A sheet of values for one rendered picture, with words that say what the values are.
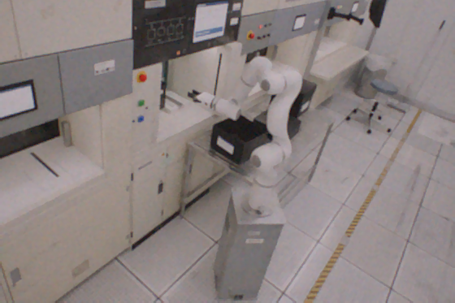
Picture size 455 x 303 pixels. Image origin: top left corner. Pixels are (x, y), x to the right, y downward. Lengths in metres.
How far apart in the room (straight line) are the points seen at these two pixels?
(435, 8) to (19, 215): 5.55
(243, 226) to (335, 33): 3.68
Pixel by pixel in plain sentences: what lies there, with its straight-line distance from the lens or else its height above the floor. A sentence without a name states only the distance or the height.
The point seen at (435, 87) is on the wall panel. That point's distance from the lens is 6.11.
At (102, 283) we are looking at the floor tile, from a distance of 2.51.
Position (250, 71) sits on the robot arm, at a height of 1.49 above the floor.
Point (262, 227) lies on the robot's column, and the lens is 1.91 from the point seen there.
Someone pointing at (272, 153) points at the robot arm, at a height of 1.17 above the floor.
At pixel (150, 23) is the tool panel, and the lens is 1.71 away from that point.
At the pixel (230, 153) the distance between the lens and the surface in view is 2.20.
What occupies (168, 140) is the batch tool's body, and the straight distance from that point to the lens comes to 2.18.
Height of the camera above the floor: 2.12
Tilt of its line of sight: 33 degrees down
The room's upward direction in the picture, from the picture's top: 11 degrees clockwise
